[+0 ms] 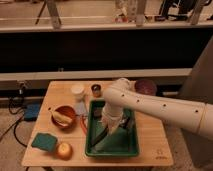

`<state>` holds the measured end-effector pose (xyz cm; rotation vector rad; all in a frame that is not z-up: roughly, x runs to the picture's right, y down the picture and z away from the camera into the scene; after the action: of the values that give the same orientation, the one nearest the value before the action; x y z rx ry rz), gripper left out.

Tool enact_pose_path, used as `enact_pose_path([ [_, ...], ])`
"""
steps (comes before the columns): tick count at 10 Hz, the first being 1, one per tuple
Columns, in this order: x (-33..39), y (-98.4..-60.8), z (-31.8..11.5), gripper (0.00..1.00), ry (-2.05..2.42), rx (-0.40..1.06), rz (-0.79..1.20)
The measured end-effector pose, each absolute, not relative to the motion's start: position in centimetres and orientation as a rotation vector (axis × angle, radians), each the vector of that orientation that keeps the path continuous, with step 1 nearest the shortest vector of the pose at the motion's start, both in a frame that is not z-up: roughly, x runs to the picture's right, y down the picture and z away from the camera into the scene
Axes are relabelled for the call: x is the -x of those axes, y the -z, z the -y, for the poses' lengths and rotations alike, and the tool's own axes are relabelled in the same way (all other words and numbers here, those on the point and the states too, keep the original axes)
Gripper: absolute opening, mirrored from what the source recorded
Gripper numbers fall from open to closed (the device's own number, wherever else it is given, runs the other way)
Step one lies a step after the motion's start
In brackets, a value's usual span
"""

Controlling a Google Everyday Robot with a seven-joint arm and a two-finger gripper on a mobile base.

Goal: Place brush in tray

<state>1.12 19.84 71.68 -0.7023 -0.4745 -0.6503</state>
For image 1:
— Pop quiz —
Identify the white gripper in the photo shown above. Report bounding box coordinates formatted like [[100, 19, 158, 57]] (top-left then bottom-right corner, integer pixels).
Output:
[[101, 111, 123, 134]]

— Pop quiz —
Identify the dark dish brush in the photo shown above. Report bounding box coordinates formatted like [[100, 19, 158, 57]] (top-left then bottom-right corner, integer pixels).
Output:
[[91, 127, 108, 147]]

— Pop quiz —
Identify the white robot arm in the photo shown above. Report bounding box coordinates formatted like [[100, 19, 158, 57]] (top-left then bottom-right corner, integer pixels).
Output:
[[102, 78, 213, 140]]

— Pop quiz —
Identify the green plastic tray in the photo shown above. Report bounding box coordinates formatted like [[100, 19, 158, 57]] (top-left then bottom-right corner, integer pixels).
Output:
[[85, 100, 139, 157]]

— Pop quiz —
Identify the small dark jar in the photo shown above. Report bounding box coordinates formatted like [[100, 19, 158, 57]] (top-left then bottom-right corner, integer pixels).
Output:
[[91, 84, 101, 97]]

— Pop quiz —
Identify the maroon bowl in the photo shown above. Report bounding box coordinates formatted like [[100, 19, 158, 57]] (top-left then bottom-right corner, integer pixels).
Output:
[[134, 79, 157, 96]]

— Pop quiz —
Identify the white cup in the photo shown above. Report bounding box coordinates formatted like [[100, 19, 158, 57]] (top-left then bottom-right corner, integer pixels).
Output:
[[71, 84, 85, 100]]

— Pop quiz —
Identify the brown wooden bowl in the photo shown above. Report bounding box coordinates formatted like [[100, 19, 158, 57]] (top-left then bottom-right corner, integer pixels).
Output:
[[51, 106, 76, 129]]

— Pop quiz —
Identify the yellow banana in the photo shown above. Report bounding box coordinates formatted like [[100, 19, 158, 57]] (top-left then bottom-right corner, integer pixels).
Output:
[[52, 111, 72, 124]]

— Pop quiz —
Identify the yellow apple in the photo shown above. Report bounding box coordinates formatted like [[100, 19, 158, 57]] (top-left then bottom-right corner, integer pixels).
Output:
[[56, 142, 72, 160]]

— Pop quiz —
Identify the green sponge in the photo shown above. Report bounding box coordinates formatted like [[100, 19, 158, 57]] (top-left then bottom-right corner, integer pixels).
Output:
[[31, 133, 57, 152]]

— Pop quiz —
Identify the blue power box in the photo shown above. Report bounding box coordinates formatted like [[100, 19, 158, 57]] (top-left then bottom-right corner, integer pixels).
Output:
[[24, 104, 41, 121]]

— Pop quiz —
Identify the red handled tool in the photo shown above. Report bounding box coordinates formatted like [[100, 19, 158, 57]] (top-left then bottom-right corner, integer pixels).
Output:
[[79, 116, 87, 135]]

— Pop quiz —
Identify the black cable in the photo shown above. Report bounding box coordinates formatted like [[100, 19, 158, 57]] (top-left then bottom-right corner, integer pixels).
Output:
[[0, 96, 28, 148]]

